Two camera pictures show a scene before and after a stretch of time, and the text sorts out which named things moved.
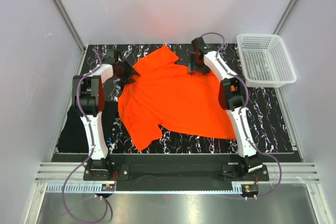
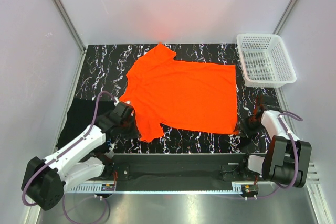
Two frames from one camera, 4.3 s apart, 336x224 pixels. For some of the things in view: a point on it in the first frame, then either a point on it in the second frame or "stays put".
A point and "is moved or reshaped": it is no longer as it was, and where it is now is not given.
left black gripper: [129, 70] to [134, 134]
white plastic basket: [265, 62] stays put
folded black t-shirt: [74, 138] stays put
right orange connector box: [249, 190] stays put
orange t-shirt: [159, 91] is moved or reshaped
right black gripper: [192, 67] to [245, 131]
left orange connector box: [108, 187] stays put
